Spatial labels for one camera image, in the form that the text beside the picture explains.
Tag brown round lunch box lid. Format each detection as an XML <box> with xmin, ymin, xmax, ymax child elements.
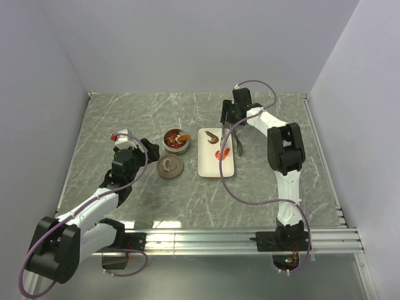
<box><xmin>156</xmin><ymin>154</ymin><xmax>184</xmax><ymax>179</ymax></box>

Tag orange fried food piece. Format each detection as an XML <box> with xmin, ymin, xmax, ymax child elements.
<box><xmin>177</xmin><ymin>134</ymin><xmax>191</xmax><ymax>143</ymax></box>

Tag grey raw shrimp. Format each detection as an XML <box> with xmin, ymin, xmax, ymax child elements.
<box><xmin>205</xmin><ymin>131</ymin><xmax>219</xmax><ymax>144</ymax></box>

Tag steel serving tongs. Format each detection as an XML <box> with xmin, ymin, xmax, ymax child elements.
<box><xmin>219</xmin><ymin>121</ymin><xmax>244</xmax><ymax>156</ymax></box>

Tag red cooked shrimp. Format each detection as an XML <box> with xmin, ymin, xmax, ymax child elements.
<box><xmin>215</xmin><ymin>147</ymin><xmax>231</xmax><ymax>160</ymax></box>

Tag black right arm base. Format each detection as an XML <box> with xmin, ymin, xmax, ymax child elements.
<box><xmin>249</xmin><ymin>228</ymin><xmax>312</xmax><ymax>274</ymax></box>

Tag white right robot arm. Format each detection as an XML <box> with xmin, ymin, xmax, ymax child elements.
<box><xmin>219</xmin><ymin>99</ymin><xmax>308</xmax><ymax>250</ymax></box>

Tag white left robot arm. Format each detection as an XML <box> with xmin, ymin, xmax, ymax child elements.
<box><xmin>23</xmin><ymin>138</ymin><xmax>160</xmax><ymax>284</ymax></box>

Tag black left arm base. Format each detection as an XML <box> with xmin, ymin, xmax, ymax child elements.
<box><xmin>99</xmin><ymin>218</ymin><xmax>149</xmax><ymax>278</ymax></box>

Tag round steel lunch box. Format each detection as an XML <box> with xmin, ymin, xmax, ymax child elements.
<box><xmin>162</xmin><ymin>128</ymin><xmax>191</xmax><ymax>155</ymax></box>

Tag white rectangular plate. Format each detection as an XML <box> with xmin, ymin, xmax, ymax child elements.
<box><xmin>197</xmin><ymin>127</ymin><xmax>234</xmax><ymax>178</ymax></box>

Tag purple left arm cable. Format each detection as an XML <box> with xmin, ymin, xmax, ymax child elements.
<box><xmin>17</xmin><ymin>133</ymin><xmax>150</xmax><ymax>298</ymax></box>

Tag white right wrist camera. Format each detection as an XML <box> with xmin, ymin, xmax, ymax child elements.
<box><xmin>232</xmin><ymin>84</ymin><xmax>252</xmax><ymax>106</ymax></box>

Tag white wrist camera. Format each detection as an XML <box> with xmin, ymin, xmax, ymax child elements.
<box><xmin>111</xmin><ymin>129</ymin><xmax>133</xmax><ymax>150</ymax></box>
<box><xmin>232</xmin><ymin>84</ymin><xmax>252</xmax><ymax>106</ymax></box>

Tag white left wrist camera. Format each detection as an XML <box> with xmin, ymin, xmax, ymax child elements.
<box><xmin>111</xmin><ymin>129</ymin><xmax>133</xmax><ymax>150</ymax></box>

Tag aluminium front frame rail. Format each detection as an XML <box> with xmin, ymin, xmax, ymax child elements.
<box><xmin>36</xmin><ymin>227</ymin><xmax>365</xmax><ymax>257</ymax></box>

